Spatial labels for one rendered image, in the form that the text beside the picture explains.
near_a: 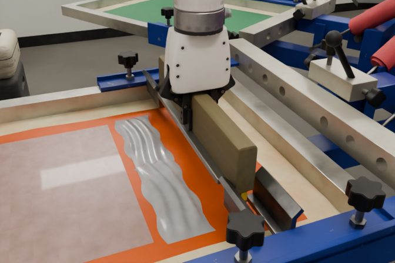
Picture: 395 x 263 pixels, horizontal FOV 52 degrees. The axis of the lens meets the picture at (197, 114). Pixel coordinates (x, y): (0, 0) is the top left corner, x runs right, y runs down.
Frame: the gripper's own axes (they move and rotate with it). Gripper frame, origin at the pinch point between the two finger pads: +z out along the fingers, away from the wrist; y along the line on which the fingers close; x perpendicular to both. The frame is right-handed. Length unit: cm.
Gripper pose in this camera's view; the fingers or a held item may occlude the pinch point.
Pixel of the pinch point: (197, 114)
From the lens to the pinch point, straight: 68.5
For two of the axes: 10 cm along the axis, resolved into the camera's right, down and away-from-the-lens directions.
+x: 3.7, 4.5, -8.1
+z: -0.1, 8.8, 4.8
